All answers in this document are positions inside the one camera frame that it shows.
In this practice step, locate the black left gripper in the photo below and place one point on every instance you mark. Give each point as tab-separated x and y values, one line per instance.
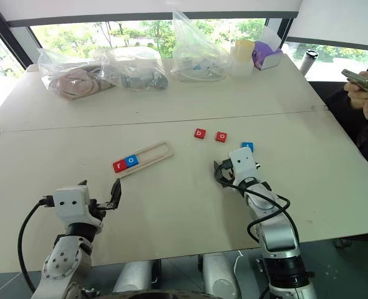
97	210

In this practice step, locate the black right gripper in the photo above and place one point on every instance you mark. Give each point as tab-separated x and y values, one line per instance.
228	178

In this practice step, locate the red letter tile r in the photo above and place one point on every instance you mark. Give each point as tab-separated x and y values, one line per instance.
119	166

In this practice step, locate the red letter tile o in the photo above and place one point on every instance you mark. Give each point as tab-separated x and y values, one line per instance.
221	136

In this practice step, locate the red letter tile b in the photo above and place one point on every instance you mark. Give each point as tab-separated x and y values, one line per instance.
200	133

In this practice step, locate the wooden letter tile rack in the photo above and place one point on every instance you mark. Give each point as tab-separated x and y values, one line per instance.
159	154

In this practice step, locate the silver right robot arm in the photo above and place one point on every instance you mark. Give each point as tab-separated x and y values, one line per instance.
277	236

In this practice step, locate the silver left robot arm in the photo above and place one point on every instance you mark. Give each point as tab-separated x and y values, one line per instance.
59	261

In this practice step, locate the blue letter tile t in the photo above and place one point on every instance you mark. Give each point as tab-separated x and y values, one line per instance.
247	145

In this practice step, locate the blue letter tile o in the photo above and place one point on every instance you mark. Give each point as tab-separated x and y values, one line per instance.
131	161

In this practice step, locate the silver rounded robot leg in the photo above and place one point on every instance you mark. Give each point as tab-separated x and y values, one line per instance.
134	277
221	277

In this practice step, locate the person's right hand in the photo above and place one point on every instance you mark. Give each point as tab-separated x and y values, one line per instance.
357	97

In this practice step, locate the white plastic container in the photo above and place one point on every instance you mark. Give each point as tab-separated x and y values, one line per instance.
241	68

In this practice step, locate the pink cloth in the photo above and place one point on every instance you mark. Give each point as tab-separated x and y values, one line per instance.
78	85

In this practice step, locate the grey item in bag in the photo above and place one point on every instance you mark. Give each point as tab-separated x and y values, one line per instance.
143	81

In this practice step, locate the purple tissue box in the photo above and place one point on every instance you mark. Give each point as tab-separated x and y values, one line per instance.
266	59

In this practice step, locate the yellow plastic cup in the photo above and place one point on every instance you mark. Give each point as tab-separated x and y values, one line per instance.
244	50

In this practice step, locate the tall clear plastic bag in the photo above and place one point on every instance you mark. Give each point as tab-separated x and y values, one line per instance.
193	43

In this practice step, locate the clear bag with pink cloth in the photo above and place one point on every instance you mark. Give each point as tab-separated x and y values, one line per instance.
62	65

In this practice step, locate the clear bag with grey item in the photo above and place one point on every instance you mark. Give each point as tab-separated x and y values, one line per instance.
134	59

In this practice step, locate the person in dark clothing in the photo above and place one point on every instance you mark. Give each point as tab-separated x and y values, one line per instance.
340	109

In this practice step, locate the white and black bottle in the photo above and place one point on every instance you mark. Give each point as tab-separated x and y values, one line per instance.
308	62

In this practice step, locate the smartphone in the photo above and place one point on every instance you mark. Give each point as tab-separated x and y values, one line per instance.
358	80

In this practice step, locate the white roller blind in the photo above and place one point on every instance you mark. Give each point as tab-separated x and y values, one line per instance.
337	21
140	9

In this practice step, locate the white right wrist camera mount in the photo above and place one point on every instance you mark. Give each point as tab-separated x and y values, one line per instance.
241	165

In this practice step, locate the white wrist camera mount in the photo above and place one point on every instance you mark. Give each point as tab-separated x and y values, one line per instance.
68	202
241	165

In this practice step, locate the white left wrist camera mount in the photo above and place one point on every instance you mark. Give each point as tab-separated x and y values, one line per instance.
68	202

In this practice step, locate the metal bracket under table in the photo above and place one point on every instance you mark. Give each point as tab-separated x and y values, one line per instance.
260	264

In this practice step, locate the clear table joint bracket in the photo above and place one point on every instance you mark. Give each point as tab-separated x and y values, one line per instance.
318	107

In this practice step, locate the black window frame post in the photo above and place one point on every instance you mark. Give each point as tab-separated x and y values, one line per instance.
15	46

